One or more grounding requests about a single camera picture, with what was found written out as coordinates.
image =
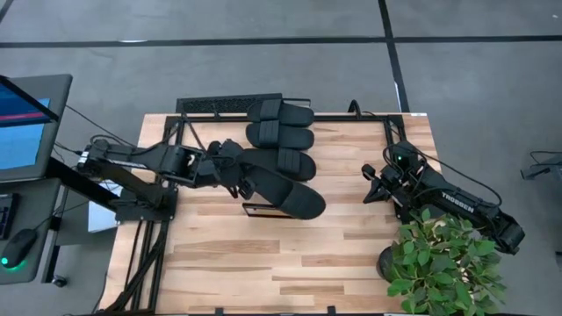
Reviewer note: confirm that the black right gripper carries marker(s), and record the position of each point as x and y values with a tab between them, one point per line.
391	180

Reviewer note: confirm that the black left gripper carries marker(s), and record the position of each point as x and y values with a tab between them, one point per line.
219	164

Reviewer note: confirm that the black rubber slide sandal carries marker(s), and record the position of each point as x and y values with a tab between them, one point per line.
294	164
298	202
294	115
294	137

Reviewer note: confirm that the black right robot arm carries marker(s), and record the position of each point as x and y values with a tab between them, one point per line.
456	204

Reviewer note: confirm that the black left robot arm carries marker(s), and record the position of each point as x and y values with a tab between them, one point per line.
131	155

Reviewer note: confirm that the black perforated panel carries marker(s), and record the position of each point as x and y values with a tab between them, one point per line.
219	104

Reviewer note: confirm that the black plant pot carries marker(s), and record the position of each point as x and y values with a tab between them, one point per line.
386	263

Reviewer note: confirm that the green leafy plant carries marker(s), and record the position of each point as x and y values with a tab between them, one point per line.
443	263

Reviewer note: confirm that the white box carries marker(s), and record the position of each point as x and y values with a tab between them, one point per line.
101	219

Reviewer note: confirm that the grey computer desk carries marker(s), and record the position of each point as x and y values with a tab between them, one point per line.
39	206

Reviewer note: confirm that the grey computer monitor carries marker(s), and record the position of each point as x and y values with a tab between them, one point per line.
26	131

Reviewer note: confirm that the black desk caster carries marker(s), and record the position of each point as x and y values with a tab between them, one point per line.
60	281

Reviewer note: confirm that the black computer mouse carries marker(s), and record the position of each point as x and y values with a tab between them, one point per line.
19	246

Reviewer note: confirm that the black keyboard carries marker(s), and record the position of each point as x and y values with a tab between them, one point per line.
6	215

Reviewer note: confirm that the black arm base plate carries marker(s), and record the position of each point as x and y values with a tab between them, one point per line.
145	214
397	210

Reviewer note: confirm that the black metal table frame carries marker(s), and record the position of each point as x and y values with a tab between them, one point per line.
211	119

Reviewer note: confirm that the wooden shelf with black frame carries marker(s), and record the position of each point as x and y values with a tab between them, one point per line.
259	211

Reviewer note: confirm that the black table edge bracket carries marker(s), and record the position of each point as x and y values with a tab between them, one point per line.
219	311
331	310

